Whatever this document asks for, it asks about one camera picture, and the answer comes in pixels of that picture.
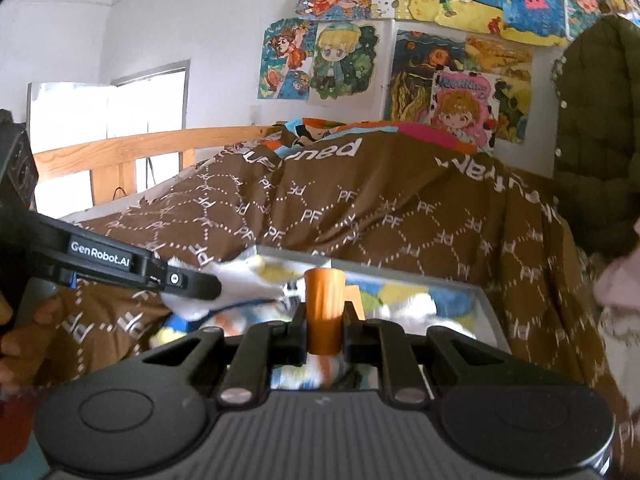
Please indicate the floral bed sheet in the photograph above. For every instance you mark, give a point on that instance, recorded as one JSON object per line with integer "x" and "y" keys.
{"x": 620, "y": 327}

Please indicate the striped white cloth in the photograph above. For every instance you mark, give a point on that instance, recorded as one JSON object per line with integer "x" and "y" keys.
{"x": 235, "y": 280}

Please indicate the grey shallow box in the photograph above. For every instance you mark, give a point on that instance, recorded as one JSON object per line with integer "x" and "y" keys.
{"x": 465, "y": 305}

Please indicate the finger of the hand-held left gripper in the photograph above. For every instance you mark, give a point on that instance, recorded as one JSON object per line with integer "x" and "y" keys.
{"x": 195, "y": 282}

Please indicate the olive puffer jacket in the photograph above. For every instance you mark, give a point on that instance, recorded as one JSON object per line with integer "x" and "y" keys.
{"x": 600, "y": 135}

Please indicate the person's left hand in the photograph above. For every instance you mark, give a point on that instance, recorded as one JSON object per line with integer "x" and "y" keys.
{"x": 27, "y": 332}

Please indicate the pink cloth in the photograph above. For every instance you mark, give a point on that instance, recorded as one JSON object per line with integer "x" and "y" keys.
{"x": 622, "y": 270}

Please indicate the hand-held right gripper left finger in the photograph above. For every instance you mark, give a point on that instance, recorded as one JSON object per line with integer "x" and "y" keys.
{"x": 297, "y": 332}

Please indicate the orange cup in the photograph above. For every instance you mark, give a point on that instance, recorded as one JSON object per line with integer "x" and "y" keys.
{"x": 324, "y": 305}

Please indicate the blond figure wall poster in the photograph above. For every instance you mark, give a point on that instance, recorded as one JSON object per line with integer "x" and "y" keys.
{"x": 345, "y": 62}

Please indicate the brown printed quilt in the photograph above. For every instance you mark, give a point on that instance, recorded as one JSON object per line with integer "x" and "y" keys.
{"x": 400, "y": 210}

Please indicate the dark orange wall poster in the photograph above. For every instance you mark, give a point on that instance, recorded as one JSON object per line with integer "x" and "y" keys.
{"x": 415, "y": 70}

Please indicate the window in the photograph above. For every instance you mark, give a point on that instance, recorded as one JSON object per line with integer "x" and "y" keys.
{"x": 125, "y": 105}

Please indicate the wooden bed rail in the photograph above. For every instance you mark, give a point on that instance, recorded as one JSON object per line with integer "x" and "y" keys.
{"x": 125, "y": 152}

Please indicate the yellow and blue wall poster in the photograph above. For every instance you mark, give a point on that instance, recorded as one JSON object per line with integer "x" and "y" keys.
{"x": 480, "y": 5}

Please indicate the mermaid wall poster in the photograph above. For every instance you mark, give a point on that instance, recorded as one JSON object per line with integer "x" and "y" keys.
{"x": 285, "y": 60}

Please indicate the pink figure wall poster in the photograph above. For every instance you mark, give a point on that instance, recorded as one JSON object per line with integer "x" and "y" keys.
{"x": 462, "y": 110}

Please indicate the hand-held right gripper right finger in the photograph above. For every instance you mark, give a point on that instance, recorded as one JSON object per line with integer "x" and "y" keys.
{"x": 352, "y": 332}

